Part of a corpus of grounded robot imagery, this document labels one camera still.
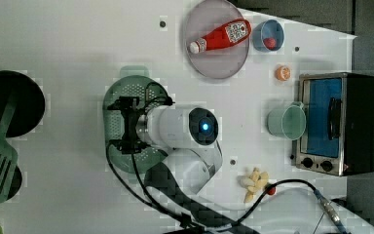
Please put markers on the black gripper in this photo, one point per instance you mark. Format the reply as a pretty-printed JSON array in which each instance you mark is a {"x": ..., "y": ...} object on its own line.
[{"x": 130, "y": 143}]

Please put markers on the green plastic strainer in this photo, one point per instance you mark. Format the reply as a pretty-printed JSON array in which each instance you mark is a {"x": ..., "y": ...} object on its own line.
[{"x": 134, "y": 81}]

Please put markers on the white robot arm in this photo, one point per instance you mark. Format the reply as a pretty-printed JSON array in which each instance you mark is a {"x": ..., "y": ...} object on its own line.
[{"x": 174, "y": 153}]

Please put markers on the grey round plate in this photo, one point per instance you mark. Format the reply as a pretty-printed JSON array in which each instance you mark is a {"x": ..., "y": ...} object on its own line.
[{"x": 202, "y": 19}]

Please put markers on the black round pan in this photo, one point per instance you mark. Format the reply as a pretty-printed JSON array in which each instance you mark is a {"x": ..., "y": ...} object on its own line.
[{"x": 29, "y": 99}]

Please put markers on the peeled banana toy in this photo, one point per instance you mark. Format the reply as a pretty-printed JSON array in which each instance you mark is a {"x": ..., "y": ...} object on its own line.
[{"x": 253, "y": 183}]

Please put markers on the red ketchup bottle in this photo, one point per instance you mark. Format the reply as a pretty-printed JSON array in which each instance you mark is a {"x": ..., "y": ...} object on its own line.
[{"x": 225, "y": 36}]

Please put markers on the red strawberry toy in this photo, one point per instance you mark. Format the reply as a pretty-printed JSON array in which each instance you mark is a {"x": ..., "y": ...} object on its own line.
[{"x": 271, "y": 191}]

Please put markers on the green plastic cup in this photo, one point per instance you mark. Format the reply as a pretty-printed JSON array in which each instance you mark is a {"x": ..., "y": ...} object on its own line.
[{"x": 287, "y": 121}]

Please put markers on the red toy tomato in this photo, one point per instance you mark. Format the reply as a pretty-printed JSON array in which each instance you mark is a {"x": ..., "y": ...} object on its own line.
[{"x": 270, "y": 43}]

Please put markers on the orange slice toy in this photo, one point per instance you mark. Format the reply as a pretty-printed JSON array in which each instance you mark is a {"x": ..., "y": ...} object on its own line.
[{"x": 283, "y": 73}]

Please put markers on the blue bowl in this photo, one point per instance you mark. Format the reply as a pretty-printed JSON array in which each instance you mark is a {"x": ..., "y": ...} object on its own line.
[{"x": 267, "y": 29}]

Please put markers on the silver toaster oven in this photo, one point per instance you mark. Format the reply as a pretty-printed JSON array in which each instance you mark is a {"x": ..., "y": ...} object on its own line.
[{"x": 339, "y": 137}]

